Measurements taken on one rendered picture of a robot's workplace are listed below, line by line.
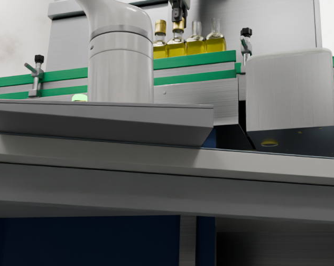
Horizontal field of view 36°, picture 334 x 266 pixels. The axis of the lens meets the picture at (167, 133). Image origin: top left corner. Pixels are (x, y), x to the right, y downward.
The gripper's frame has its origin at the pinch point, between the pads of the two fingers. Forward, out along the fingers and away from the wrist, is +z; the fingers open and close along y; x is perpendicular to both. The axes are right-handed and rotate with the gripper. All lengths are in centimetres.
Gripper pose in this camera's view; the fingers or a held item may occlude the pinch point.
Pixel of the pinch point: (178, 19)
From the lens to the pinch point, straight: 159.6
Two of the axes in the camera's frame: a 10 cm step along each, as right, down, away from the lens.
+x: 9.5, -0.7, -3.1
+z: -0.3, 9.5, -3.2
